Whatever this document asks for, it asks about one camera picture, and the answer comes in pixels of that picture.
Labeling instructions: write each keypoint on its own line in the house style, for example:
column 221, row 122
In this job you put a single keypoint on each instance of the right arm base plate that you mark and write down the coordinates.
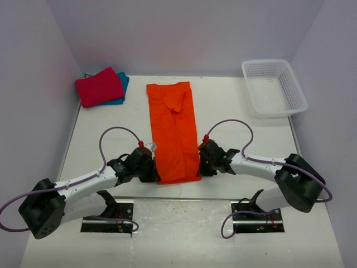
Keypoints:
column 253, row 223

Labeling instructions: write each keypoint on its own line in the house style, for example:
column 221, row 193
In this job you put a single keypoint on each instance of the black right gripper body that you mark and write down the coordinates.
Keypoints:
column 207, row 167

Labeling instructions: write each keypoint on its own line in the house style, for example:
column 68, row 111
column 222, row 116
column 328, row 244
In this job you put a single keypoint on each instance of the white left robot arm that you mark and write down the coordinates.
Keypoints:
column 49, row 205

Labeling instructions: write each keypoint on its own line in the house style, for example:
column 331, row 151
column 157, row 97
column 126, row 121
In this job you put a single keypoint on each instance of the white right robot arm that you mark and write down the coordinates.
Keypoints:
column 298, row 184

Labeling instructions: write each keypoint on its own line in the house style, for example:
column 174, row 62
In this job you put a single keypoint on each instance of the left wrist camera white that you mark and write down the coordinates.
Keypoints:
column 151, row 145

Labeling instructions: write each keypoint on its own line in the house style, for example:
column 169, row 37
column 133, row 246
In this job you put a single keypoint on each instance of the orange t shirt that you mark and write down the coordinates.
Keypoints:
column 173, row 127

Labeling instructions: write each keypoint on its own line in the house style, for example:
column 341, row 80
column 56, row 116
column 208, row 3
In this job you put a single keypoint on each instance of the folded blue t shirt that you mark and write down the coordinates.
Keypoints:
column 125, row 82

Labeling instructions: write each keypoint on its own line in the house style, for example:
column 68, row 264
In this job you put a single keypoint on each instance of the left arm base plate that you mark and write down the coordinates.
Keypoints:
column 116, row 218

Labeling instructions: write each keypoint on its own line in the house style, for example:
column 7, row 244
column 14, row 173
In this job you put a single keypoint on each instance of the white plastic basket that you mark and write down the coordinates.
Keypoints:
column 273, row 88

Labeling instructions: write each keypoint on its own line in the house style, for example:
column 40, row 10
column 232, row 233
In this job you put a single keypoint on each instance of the folded red t shirt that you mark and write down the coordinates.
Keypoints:
column 99, row 88

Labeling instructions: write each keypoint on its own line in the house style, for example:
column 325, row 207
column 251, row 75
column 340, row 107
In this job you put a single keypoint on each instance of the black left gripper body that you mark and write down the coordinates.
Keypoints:
column 146, row 173

